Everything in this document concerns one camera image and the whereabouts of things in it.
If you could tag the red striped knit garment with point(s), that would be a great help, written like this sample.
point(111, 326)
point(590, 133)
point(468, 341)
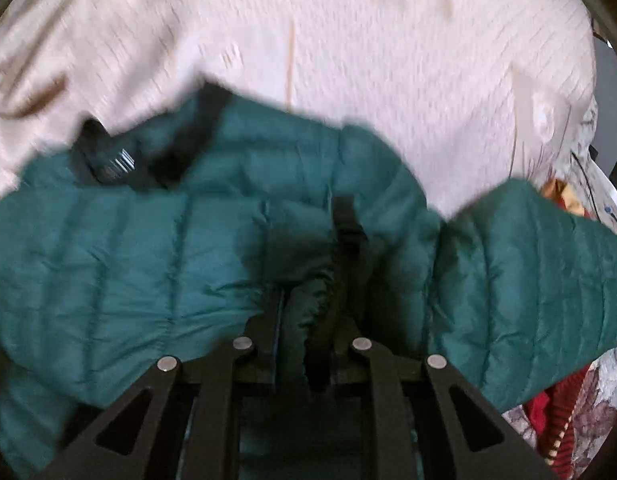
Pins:
point(550, 413)

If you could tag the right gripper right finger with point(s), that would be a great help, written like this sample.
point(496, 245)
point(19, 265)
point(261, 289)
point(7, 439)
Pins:
point(423, 419)

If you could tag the orange yellow red blanket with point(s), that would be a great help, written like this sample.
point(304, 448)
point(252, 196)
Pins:
point(563, 194)

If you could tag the cream patterned quilt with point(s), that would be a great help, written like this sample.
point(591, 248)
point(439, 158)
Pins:
point(470, 92)

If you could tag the green quilted puffer jacket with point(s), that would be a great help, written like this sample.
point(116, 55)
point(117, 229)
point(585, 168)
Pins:
point(168, 238)

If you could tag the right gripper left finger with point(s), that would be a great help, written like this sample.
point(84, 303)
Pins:
point(179, 420)

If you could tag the white floral fleece blanket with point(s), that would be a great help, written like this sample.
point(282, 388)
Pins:
point(595, 412)

